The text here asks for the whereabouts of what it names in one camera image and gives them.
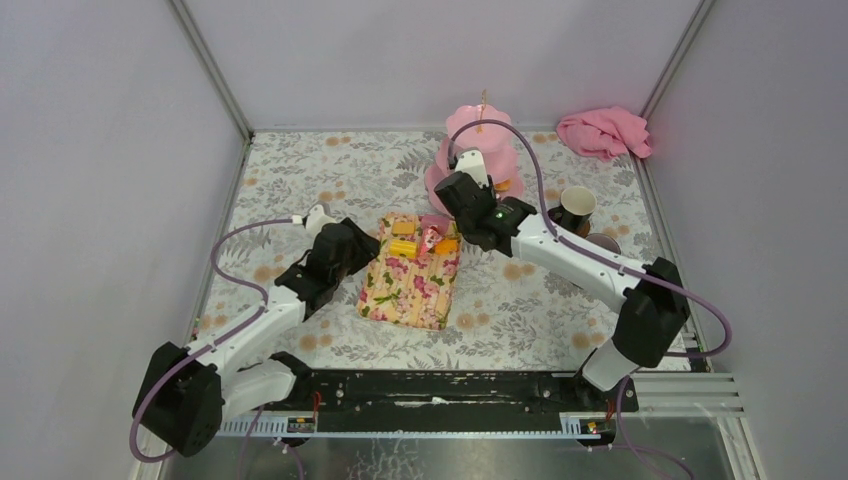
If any orange round pastry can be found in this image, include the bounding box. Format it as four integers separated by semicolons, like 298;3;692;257
494;179;512;193

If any floral dessert tray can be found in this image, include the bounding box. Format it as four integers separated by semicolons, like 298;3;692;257
357;212;462;331

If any black mug white inside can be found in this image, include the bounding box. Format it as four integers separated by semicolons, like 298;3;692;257
548;186;597;238

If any purple mug black handle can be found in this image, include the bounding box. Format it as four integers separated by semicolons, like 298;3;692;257
586;233;622;255

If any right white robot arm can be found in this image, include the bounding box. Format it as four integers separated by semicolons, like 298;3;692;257
435;172;691;412

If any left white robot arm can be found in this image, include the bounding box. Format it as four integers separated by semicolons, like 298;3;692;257
129;214;381;463

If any pink wafer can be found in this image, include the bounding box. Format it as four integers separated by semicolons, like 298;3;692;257
420;214;451;232

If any orange tart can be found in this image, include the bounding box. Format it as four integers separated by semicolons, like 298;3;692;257
433;238;459;256

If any strawberry cream cake slice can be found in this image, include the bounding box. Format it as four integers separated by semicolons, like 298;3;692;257
417;226;444;257

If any yellow roll cake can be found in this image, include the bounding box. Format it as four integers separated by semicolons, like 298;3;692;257
388;239;418;259

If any tan biscuit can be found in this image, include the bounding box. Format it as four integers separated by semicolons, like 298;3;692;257
391;220;416;236

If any pink three-tier cake stand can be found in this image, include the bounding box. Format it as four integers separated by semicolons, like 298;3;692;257
425;91;525;215

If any pink cloth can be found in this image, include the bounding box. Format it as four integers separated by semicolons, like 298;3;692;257
556;106;653;162

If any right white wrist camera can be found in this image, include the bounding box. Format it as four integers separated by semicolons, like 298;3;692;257
453;148;491;188

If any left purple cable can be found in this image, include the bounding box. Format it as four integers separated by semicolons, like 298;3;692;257
127;218;299;464

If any purple cable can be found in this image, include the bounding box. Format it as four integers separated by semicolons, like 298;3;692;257
127;218;299;464
447;119;734;360

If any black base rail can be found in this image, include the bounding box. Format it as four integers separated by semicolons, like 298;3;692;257
266;369;639;435

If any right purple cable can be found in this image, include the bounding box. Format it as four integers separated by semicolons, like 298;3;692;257
447;119;734;360

